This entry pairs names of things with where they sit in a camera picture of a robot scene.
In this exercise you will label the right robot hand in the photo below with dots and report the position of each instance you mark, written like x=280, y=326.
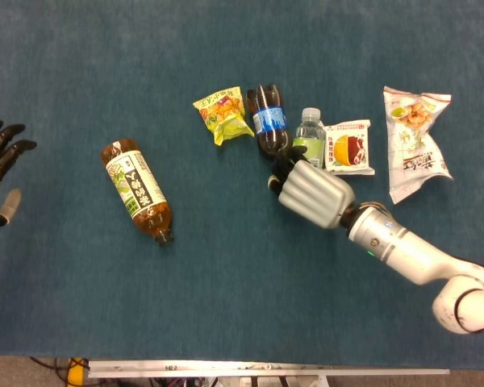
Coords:
x=314, y=193

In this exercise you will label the water bottle green label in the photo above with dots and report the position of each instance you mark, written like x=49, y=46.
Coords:
x=308, y=137

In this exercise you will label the small white pastry packet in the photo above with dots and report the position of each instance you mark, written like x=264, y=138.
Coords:
x=349, y=147

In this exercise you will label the cola bottle blue label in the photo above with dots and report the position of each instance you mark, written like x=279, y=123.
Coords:
x=268, y=121

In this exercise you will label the large white snack bag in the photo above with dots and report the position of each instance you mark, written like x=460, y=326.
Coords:
x=415, y=153

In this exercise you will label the yellow green chips bag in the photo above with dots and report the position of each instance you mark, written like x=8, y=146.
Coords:
x=222, y=113

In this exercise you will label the brown tea bottle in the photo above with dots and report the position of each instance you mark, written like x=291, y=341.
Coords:
x=135, y=185

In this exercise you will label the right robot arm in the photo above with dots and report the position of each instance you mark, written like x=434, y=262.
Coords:
x=419, y=258

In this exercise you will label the blue table cloth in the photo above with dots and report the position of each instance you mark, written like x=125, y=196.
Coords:
x=226, y=302

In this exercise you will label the aluminium rail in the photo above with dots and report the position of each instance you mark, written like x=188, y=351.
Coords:
x=266, y=369

